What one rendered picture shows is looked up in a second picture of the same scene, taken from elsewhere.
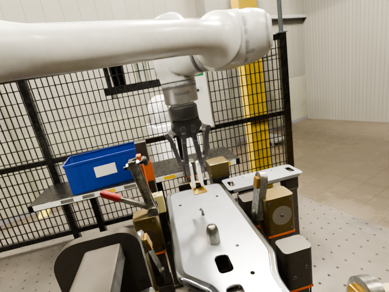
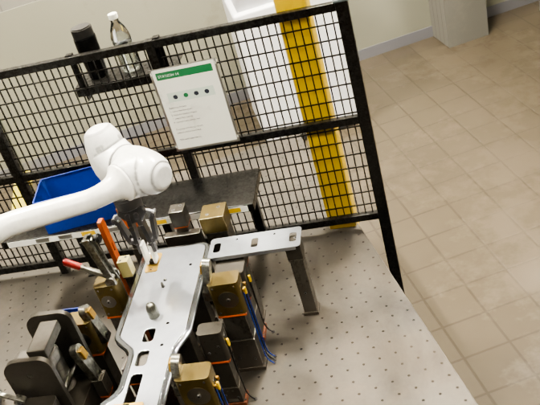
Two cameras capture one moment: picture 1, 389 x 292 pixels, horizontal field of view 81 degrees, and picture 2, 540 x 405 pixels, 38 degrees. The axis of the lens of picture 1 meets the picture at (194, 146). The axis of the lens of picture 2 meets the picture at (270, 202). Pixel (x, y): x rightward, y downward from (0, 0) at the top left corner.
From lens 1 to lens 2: 1.74 m
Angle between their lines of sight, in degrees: 26
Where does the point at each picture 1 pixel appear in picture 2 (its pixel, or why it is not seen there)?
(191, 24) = (87, 200)
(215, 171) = (206, 227)
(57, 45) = (14, 229)
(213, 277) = (136, 343)
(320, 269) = (303, 353)
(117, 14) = not seen: outside the picture
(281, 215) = (227, 300)
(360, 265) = (345, 355)
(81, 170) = not seen: hidden behind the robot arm
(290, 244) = (206, 329)
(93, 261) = (42, 327)
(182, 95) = not seen: hidden behind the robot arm
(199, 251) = (139, 322)
